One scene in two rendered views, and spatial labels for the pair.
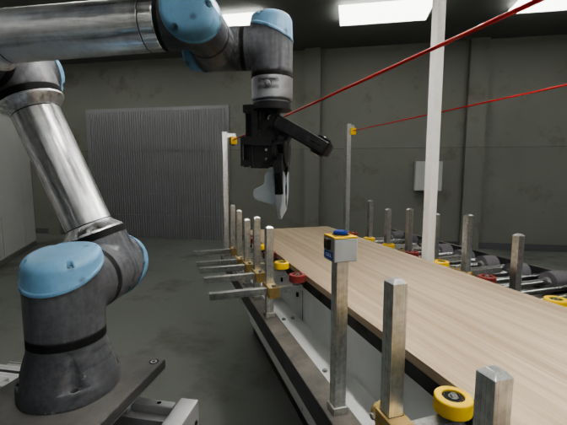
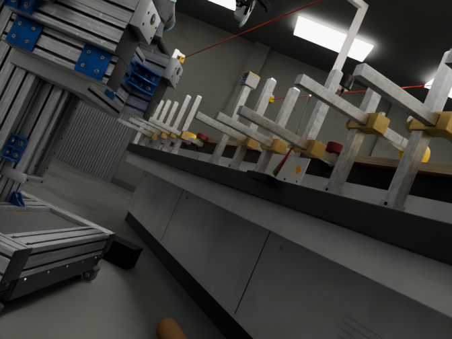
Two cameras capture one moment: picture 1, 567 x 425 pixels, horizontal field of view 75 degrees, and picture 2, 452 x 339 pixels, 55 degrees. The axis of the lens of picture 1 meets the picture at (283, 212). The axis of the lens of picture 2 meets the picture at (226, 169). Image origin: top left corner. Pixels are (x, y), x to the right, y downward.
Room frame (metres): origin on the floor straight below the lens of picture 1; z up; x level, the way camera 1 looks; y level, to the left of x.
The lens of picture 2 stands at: (-1.27, 0.00, 0.55)
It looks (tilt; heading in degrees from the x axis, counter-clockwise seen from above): 4 degrees up; 354
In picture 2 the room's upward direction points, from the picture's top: 24 degrees clockwise
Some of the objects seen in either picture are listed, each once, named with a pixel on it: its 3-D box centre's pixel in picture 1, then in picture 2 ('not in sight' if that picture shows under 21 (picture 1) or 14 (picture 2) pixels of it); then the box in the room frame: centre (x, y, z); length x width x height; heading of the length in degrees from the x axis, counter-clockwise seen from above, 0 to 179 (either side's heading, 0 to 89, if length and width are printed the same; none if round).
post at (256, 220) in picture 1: (256, 260); (175, 125); (1.94, 0.14, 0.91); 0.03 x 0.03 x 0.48; 18
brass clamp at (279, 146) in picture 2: not in sight; (273, 146); (0.49, -0.32, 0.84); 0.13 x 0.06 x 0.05; 18
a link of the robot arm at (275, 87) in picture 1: (272, 92); not in sight; (0.69, 0.02, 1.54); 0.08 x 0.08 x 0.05
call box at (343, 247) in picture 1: (340, 248); (249, 81); (1.00, -0.16, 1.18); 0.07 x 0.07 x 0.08; 18
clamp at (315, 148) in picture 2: not in sight; (308, 148); (0.25, -0.40, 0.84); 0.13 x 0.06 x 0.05; 18
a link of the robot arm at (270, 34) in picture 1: (270, 47); not in sight; (0.69, 0.02, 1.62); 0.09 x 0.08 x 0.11; 87
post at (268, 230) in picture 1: (269, 276); (184, 127); (1.70, 0.07, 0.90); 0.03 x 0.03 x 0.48; 18
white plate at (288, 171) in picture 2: not in sight; (284, 168); (0.30, -0.36, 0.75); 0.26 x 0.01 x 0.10; 18
